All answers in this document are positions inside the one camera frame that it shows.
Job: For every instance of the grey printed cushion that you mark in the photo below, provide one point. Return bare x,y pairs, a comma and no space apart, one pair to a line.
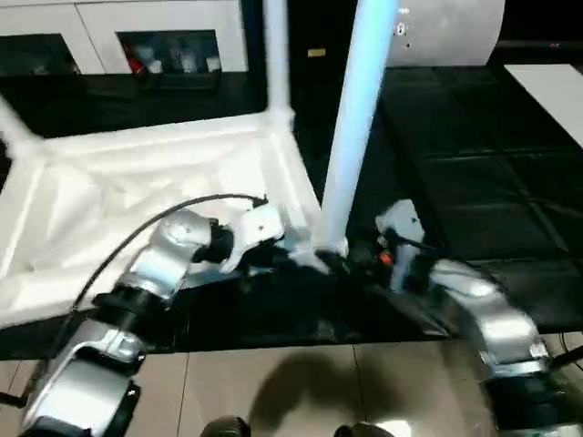
455,32

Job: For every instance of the black folding stand frame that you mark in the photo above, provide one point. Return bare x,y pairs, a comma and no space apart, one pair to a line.
569,357

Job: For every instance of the dark left robot foot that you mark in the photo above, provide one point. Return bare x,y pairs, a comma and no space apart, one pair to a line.
226,427

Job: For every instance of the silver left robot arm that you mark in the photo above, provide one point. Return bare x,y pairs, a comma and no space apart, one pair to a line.
159,268

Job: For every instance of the small yellow label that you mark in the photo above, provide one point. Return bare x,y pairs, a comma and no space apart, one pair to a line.
316,53

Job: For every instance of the small white jar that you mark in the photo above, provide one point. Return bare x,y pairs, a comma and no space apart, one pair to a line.
212,64
189,64
155,66

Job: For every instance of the white plastic table top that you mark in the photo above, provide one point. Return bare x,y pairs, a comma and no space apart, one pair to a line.
136,150

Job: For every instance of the white flat board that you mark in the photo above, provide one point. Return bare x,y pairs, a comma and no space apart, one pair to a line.
551,91

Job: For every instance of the red box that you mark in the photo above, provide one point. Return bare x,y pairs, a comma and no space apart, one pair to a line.
134,61

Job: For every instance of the white plastic table leg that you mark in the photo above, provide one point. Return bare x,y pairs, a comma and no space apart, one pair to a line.
355,114
278,54
18,132

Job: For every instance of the white glass-door cabinet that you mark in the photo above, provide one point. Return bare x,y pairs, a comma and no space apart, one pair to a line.
91,13

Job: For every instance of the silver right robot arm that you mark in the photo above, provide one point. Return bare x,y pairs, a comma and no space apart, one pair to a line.
496,309

